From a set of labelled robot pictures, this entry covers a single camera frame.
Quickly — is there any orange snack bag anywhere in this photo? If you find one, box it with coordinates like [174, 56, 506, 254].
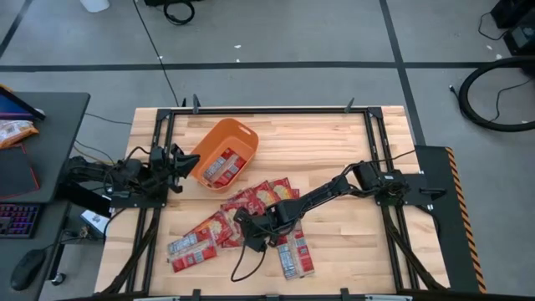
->
[0, 120, 40, 150]

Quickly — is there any white paper cup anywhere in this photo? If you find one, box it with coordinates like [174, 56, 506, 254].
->
[79, 0, 111, 13]

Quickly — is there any black aluminium table frame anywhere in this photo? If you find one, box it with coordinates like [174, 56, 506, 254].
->
[99, 106, 451, 301]

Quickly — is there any black computer mouse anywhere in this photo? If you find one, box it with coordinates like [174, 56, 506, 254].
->
[10, 248, 48, 292]

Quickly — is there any dark laptop screen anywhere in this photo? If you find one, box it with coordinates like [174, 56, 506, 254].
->
[0, 85, 47, 122]

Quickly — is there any white small box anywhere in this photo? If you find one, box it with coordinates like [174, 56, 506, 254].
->
[79, 209, 111, 236]

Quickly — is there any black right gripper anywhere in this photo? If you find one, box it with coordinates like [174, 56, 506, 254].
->
[232, 202, 290, 253]

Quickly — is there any large black hose ring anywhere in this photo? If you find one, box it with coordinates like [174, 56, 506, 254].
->
[457, 56, 535, 133]

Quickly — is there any black office desk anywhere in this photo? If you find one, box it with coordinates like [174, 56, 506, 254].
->
[0, 91, 91, 301]

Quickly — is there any thin black floor cable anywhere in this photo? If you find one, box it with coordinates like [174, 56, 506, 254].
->
[449, 78, 535, 125]
[477, 11, 509, 42]

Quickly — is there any orange plastic basket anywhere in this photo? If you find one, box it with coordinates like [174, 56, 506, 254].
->
[190, 118, 260, 192]

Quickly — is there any black red-edged mouse pad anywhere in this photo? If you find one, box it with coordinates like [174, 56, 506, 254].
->
[0, 144, 41, 202]

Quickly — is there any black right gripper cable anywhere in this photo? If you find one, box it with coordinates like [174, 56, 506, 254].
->
[230, 243, 268, 283]

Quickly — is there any black equipment case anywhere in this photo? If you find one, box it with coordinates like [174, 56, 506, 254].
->
[503, 20, 535, 56]
[491, 0, 535, 28]

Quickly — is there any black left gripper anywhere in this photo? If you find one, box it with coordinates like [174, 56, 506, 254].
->
[148, 143, 201, 194]

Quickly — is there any red Orville popcorn bag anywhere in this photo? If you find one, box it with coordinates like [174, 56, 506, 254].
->
[190, 211, 235, 247]
[292, 227, 316, 278]
[275, 233, 303, 281]
[232, 187, 268, 215]
[219, 202, 252, 250]
[250, 180, 280, 208]
[269, 177, 301, 202]
[170, 244, 219, 274]
[202, 155, 229, 183]
[212, 148, 247, 187]
[167, 232, 212, 257]

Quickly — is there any black coiled cable loop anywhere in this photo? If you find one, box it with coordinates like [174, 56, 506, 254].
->
[162, 0, 196, 26]

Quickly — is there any black hazard-striped platform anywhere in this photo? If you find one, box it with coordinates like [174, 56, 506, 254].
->
[413, 145, 488, 294]

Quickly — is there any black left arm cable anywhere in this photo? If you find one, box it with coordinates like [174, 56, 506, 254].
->
[102, 145, 152, 200]

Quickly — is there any black backlit keyboard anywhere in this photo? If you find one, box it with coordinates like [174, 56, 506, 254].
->
[0, 202, 43, 240]

